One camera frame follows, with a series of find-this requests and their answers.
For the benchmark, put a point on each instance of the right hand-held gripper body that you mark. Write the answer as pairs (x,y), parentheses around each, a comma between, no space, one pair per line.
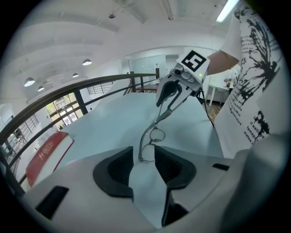
(193,61)

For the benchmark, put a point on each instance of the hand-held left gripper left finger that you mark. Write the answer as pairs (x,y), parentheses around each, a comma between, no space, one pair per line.
(79,177)

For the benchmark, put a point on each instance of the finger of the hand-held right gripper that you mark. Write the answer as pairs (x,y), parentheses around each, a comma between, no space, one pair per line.
(182,97)
(168,88)

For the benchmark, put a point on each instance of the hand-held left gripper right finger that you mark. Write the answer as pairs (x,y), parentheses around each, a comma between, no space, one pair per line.
(204,179)

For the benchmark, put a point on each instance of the black eyeglasses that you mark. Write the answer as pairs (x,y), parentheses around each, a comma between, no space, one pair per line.
(157,134)

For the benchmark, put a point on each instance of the person's right forearm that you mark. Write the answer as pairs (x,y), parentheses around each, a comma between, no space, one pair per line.
(222,62)

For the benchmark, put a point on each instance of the white side table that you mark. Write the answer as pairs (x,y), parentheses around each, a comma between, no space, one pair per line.
(218,87)

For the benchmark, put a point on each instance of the red hardcover book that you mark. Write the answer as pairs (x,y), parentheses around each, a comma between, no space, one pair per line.
(43,159)

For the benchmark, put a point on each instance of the fluorescent ceiling light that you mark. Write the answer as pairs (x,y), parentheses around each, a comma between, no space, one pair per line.
(226,11)

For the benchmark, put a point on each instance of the person in printed white shirt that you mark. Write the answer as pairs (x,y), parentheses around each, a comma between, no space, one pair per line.
(254,91)

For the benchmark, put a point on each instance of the light blue table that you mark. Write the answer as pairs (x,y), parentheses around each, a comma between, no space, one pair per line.
(95,79)

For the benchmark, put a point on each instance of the white dome pendant lamp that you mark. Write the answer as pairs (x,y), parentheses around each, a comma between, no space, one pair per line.
(41,89)
(29,82)
(87,62)
(75,75)

